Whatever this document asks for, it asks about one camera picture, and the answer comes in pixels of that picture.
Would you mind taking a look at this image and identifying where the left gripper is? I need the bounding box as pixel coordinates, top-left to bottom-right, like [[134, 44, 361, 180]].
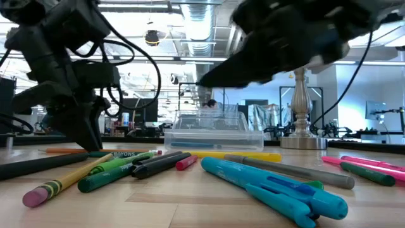
[[12, 80, 110, 152]]

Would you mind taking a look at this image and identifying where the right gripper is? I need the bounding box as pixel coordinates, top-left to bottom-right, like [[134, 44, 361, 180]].
[[196, 0, 380, 89]]

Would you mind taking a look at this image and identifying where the orange pencil with eraser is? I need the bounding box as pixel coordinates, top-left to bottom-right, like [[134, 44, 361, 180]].
[[45, 148, 163, 155]]

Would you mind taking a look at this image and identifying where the yellow pencil pink eraser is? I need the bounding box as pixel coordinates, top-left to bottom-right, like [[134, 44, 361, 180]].
[[22, 153, 114, 208]]

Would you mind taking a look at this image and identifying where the long matte black pen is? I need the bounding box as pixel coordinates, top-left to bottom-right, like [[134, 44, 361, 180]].
[[0, 152, 90, 181]]

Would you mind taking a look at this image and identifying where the clear plastic supply box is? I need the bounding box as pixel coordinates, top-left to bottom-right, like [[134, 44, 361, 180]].
[[163, 109, 265, 153]]

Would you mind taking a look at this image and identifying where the yellow highlighter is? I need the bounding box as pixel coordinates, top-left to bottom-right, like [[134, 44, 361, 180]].
[[185, 150, 283, 164]]

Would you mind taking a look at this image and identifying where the grey pen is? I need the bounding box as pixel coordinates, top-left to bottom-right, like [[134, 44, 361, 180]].
[[223, 154, 356, 191]]

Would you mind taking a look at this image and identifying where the pink highlighter with print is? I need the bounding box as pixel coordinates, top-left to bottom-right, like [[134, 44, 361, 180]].
[[340, 155, 405, 173]]

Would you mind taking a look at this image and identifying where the dark green pen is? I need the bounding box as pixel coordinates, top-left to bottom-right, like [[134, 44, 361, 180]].
[[340, 161, 396, 187]]

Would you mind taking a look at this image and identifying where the slim pink highlighter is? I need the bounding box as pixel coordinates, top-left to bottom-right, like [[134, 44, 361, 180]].
[[321, 156, 405, 183]]

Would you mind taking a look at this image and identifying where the light green marker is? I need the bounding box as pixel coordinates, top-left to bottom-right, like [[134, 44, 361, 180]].
[[87, 151, 156, 177]]

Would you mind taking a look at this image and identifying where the plastic wrapped equipment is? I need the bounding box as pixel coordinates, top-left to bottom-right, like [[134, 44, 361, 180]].
[[248, 103, 283, 141]]

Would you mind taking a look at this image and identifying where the white shade table lamp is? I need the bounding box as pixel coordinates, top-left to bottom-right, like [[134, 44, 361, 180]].
[[280, 41, 351, 151]]

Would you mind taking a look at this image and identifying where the dark green marker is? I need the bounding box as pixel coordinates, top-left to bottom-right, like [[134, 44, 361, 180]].
[[77, 162, 137, 194]]

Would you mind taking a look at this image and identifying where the black monitor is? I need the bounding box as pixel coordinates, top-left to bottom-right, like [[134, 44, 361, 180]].
[[121, 98, 159, 131]]

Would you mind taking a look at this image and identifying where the person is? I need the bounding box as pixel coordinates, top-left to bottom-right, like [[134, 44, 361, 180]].
[[201, 98, 220, 111]]

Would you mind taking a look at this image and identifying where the thick black marker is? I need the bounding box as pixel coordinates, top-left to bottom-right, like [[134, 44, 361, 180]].
[[130, 152, 192, 180]]

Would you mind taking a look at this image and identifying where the slim black pen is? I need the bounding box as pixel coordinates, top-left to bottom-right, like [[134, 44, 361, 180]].
[[132, 151, 184, 167]]

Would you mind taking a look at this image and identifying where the ceiling light strip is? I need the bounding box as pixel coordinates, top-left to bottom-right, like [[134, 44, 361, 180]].
[[107, 54, 232, 66]]

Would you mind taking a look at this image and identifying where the dark panel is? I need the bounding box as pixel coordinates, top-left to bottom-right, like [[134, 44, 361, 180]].
[[0, 77, 18, 136]]

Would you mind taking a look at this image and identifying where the red marker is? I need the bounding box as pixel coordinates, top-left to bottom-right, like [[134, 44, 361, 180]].
[[175, 154, 199, 172]]

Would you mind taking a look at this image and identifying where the small grey monitor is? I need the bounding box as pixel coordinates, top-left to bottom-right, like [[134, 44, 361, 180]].
[[365, 101, 389, 122]]

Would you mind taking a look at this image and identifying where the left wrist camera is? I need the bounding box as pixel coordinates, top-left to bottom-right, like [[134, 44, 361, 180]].
[[73, 61, 122, 89]]

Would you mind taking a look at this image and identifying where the silver post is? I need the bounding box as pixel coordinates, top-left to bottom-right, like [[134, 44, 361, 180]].
[[4, 132, 16, 152]]

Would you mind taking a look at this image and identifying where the black hanging overhead camera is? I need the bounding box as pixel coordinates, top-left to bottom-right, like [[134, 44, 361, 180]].
[[144, 29, 161, 48]]

